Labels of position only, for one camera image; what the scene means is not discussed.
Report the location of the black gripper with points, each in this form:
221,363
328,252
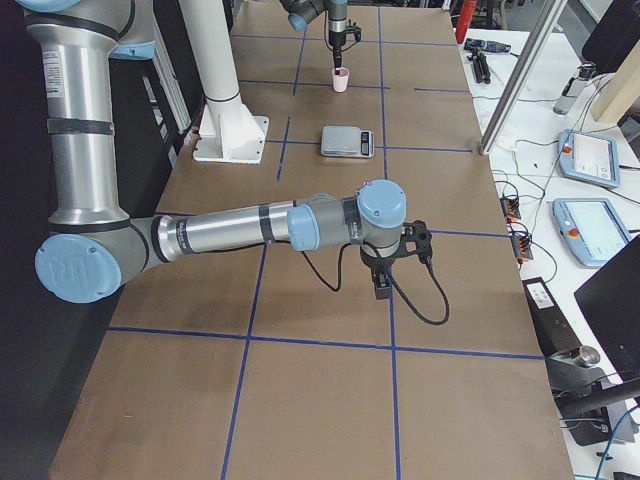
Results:
336,37
376,261

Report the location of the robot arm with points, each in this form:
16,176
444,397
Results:
103,236
302,13

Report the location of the digital kitchen scale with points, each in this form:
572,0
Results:
347,141

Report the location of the red cylinder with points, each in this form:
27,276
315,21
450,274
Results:
464,19

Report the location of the black folded tripod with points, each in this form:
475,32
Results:
480,67

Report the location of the black box with label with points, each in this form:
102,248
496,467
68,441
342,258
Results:
555,335

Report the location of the near teach pendant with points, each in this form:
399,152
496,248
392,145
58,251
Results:
591,228

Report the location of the teach pendant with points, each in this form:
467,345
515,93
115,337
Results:
591,228
589,158

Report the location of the far teach pendant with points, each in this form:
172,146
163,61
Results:
589,158

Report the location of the black monitor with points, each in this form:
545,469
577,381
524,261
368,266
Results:
609,301

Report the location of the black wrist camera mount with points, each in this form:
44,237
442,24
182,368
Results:
416,240

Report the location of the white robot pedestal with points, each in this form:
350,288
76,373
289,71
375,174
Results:
228,131

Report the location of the aluminium frame post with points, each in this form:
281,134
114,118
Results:
533,47

